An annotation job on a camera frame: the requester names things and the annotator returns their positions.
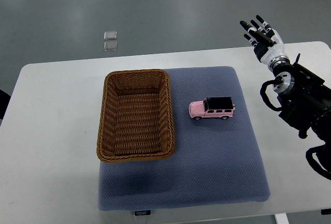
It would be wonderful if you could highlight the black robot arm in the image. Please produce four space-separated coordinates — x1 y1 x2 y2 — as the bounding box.
260 55 330 179

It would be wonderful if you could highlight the black object at left edge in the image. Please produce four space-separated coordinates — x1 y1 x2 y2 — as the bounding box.
0 90 11 122

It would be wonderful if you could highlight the black bracket at right edge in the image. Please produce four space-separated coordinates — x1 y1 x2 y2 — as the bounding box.
321 208 331 215

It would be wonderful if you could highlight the upper floor socket plate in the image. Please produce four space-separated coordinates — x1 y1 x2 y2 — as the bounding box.
103 31 117 40

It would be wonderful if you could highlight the white table leg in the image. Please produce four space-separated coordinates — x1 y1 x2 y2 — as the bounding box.
274 213 289 224

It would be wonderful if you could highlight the pink toy car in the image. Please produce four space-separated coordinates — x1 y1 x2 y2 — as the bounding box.
188 97 236 121

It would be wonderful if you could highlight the blue grey fabric mat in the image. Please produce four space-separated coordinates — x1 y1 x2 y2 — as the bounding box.
99 66 270 211

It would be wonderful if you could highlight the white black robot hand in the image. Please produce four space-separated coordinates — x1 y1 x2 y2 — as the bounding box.
239 15 289 71

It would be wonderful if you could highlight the brown wicker basket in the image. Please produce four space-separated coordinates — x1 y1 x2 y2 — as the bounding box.
96 69 176 163

